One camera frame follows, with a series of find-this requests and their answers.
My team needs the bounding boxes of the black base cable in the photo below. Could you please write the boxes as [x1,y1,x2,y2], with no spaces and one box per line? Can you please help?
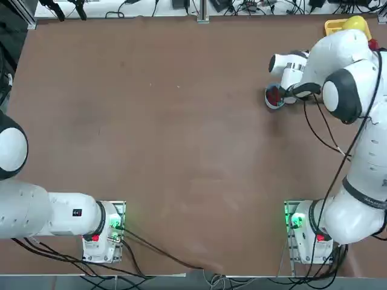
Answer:
[278,243,349,286]
[10,237,157,279]

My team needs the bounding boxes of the yellow plastic tray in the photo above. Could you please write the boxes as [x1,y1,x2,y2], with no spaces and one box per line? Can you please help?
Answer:
[324,18,373,42]

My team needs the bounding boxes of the light blue bowl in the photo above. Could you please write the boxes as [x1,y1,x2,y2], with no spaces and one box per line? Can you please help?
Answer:
[264,84,287,111]

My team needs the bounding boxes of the black coiled cable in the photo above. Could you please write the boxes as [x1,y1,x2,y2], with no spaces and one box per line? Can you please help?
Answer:
[105,0,128,19]

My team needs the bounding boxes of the black stand leg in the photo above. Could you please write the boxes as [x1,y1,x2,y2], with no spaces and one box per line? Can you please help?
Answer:
[70,0,88,21]
[38,0,66,22]

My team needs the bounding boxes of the white cable bundle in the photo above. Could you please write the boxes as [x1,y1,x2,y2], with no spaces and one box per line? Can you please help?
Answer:
[202,269,235,289]

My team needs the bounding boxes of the large yellow-green apple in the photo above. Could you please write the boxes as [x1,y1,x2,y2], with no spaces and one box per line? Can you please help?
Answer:
[342,14,367,31]

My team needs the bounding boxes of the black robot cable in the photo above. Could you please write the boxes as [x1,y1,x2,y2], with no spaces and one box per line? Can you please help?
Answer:
[302,96,345,155]
[313,93,344,152]
[314,48,382,242]

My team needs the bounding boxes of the aluminium frame post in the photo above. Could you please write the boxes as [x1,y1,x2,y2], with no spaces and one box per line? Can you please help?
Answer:
[377,0,387,24]
[5,0,37,30]
[197,0,210,24]

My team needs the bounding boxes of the dark braided cable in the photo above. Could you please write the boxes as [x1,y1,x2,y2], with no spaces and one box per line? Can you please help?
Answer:
[122,228,226,272]

